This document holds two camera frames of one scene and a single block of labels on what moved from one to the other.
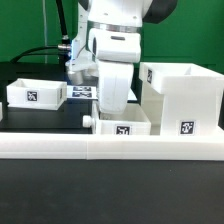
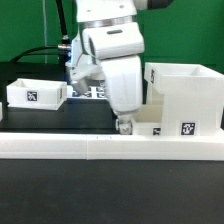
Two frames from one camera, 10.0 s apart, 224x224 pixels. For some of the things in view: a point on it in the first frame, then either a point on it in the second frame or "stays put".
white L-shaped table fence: [18, 145] stays put
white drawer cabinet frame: [181, 99] stays put
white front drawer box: [132, 122] to [148, 120]
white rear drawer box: [41, 94] stays put
